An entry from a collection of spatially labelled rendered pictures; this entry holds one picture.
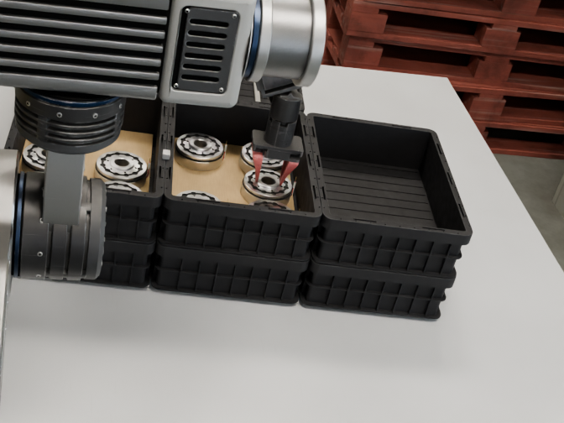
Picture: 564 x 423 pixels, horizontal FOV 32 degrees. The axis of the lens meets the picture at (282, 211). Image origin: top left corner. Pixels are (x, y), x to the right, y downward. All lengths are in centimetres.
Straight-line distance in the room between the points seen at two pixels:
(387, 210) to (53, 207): 99
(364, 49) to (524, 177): 86
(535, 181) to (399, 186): 198
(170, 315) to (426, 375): 50
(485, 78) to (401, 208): 199
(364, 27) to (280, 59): 261
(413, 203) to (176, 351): 64
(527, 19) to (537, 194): 69
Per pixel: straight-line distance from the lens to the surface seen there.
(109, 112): 122
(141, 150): 213
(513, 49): 402
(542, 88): 418
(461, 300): 215
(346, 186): 215
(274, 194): 201
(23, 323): 187
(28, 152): 203
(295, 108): 193
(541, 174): 422
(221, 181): 207
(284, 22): 120
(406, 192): 219
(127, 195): 181
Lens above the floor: 197
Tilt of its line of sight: 34 degrees down
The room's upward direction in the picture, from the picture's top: 13 degrees clockwise
